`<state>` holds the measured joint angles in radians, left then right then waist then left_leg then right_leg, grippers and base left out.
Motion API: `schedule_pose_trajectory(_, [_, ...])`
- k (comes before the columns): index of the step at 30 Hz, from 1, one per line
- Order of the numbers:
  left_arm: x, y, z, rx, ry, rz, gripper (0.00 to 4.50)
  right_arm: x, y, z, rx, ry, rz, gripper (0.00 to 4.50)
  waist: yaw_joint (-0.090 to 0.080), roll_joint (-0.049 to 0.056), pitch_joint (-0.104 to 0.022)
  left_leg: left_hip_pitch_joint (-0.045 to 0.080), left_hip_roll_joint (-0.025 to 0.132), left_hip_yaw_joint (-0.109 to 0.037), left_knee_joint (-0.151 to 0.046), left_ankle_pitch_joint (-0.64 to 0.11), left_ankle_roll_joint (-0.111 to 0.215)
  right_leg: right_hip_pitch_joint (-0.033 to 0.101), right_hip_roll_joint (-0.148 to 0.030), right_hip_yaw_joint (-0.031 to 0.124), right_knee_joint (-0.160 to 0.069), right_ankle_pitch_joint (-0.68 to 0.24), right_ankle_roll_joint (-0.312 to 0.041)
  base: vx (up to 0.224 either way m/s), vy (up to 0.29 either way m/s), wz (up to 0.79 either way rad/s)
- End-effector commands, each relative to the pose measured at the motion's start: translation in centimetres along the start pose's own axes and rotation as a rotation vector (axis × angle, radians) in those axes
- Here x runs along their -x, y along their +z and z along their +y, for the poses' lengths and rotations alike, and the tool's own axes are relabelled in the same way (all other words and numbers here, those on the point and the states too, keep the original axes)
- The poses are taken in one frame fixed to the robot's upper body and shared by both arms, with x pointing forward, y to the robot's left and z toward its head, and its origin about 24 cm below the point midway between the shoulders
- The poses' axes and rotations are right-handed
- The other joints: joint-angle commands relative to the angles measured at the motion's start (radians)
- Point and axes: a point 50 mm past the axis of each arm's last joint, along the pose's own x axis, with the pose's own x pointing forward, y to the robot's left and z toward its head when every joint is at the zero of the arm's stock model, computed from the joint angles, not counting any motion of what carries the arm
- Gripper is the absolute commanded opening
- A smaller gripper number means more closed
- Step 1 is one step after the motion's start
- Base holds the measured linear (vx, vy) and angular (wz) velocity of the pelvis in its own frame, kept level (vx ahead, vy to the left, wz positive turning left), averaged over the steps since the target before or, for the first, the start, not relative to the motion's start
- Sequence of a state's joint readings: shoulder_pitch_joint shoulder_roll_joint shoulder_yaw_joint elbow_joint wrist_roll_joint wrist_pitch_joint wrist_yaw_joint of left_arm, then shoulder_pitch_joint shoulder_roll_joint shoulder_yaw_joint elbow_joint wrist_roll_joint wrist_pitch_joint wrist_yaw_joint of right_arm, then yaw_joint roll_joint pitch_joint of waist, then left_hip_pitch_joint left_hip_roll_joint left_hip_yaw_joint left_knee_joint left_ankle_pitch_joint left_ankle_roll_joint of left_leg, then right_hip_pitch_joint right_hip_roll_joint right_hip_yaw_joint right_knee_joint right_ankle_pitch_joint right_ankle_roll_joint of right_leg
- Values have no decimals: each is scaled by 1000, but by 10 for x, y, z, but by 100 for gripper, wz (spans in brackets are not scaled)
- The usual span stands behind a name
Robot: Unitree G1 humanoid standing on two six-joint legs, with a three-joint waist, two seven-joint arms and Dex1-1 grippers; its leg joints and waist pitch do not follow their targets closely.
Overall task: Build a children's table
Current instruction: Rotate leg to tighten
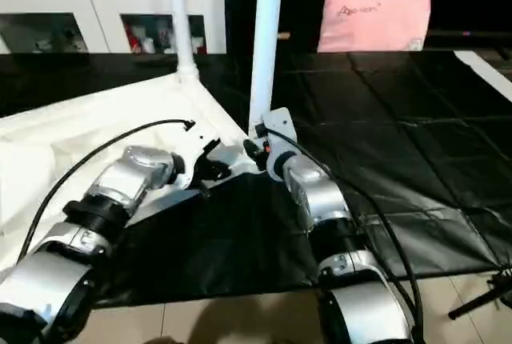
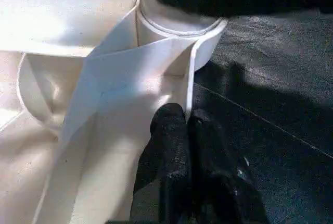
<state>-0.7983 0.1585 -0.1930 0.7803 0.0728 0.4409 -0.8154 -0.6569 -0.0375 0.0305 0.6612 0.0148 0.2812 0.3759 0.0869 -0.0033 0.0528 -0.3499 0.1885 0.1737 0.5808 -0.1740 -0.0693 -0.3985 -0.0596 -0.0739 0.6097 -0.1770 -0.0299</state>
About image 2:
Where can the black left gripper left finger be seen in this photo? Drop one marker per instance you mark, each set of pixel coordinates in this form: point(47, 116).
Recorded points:
point(164, 172)

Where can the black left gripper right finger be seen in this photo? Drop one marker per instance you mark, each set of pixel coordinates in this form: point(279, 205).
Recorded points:
point(223, 182)

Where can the white plastic table leg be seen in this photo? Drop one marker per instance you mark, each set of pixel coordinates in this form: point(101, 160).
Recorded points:
point(177, 23)

